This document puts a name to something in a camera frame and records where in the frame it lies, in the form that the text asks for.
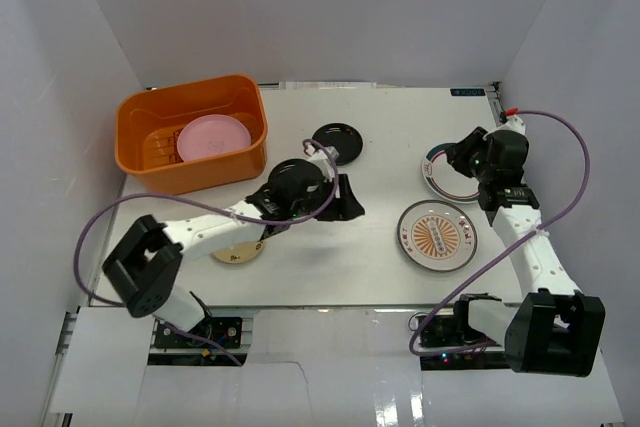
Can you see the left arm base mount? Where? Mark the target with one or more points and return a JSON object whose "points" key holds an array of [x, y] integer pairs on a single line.
{"points": [[215, 342]]}

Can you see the blue table label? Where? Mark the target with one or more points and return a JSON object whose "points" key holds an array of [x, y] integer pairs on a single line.
{"points": [[467, 92]]}

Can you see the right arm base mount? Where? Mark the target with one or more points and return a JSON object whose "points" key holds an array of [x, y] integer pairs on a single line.
{"points": [[455, 348]]}

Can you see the small yellow floral plate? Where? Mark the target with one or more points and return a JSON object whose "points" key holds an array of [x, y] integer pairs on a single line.
{"points": [[240, 253]]}

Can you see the orange plastic bin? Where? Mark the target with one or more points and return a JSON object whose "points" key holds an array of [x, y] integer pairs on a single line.
{"points": [[148, 124]]}

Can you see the pink plate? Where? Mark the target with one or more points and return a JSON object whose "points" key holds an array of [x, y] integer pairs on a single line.
{"points": [[210, 136]]}

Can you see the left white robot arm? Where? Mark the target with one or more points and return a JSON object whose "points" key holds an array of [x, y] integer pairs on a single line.
{"points": [[144, 265]]}

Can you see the black plate rear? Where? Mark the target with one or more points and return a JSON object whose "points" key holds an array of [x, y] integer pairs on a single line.
{"points": [[344, 138]]}

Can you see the white papers at back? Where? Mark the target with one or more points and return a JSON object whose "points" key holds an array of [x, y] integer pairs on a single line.
{"points": [[326, 85]]}

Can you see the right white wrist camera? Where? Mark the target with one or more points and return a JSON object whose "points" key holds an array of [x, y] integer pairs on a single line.
{"points": [[514, 122]]}

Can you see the white green rimmed plate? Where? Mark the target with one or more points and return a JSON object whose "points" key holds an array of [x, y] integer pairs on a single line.
{"points": [[443, 180]]}

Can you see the black plate front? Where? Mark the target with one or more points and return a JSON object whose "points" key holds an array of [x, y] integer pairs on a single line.
{"points": [[295, 168]]}

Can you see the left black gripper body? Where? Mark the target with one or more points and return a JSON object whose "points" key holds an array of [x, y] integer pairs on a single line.
{"points": [[343, 199]]}

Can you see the orange sunburst patterned plate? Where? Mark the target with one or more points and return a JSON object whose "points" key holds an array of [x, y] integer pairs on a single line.
{"points": [[437, 236]]}

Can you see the black plate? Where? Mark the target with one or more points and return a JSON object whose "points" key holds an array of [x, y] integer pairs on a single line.
{"points": [[344, 138], [295, 168]]}

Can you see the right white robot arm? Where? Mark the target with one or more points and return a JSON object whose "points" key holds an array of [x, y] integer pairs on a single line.
{"points": [[556, 329]]}

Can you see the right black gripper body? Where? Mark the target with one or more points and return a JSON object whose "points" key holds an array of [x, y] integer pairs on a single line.
{"points": [[485, 171]]}

